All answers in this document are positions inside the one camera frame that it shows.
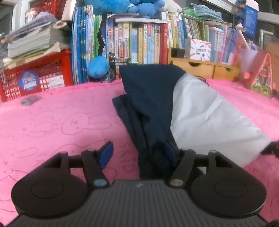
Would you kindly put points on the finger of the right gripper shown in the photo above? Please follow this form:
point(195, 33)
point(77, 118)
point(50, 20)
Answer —
point(272, 149)

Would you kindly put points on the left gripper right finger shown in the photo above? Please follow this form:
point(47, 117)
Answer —
point(183, 161)

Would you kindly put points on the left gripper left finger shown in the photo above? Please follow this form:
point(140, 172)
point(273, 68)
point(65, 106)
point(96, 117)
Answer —
point(94, 162)

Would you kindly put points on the white navy zip jacket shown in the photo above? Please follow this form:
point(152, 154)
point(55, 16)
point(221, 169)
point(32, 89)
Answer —
point(165, 103)

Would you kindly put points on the pink dollhouse toy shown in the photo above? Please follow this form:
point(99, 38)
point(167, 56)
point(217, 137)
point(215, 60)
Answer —
point(256, 71)

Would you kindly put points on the miniature bicycle model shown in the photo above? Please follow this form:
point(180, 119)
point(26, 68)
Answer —
point(113, 70)

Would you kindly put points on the small grey flat object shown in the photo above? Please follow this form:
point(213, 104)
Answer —
point(30, 100)

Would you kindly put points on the wooden drawer organizer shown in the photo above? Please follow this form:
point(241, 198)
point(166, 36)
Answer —
point(206, 69)

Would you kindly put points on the blue plush ball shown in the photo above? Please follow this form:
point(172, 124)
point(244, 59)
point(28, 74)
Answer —
point(98, 67)

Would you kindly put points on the red plastic crate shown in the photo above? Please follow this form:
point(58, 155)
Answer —
point(46, 73)

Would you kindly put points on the cardboard box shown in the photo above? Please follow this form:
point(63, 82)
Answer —
point(273, 49)

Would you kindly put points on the black power adapter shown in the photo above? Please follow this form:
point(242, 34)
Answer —
point(177, 53)

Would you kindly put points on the white pipe lamp stand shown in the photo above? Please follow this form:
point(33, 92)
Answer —
point(241, 30)

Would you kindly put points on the row of upright books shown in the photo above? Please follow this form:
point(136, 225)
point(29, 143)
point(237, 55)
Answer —
point(144, 40)

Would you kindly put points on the blue booklet box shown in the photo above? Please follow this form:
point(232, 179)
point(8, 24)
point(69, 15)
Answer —
point(247, 16)

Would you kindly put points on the stack of papers and booklets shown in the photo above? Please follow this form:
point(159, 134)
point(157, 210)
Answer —
point(43, 35)

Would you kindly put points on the folded teal cloth stack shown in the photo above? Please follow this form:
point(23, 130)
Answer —
point(202, 12)

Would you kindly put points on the blue plush toy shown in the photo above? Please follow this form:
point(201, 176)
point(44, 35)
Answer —
point(145, 9)

